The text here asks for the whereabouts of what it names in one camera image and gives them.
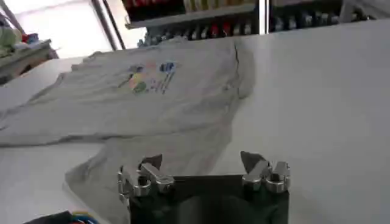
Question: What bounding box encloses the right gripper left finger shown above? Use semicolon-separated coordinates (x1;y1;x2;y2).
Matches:
117;153;176;205

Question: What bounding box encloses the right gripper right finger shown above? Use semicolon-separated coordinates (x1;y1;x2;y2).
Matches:
239;150;291;194

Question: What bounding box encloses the grey printed t-shirt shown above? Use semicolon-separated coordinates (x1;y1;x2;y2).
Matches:
0;38;257;224

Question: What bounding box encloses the shelf rack with bottles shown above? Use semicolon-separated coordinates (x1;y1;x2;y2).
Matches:
269;0;375;33
121;0;260;48

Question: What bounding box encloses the black bundle with coloured wires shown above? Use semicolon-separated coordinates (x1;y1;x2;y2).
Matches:
24;209;101;224

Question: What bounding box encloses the black slanted pole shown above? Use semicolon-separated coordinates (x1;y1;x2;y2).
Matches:
102;0;127;51

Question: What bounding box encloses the small red item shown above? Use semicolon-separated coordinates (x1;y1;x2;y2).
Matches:
21;32;40;44

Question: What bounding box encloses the green cloth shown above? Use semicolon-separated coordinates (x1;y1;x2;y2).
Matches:
0;26;20;51

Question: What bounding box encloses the grey side table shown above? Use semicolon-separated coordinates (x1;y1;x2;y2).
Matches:
0;39;59;86

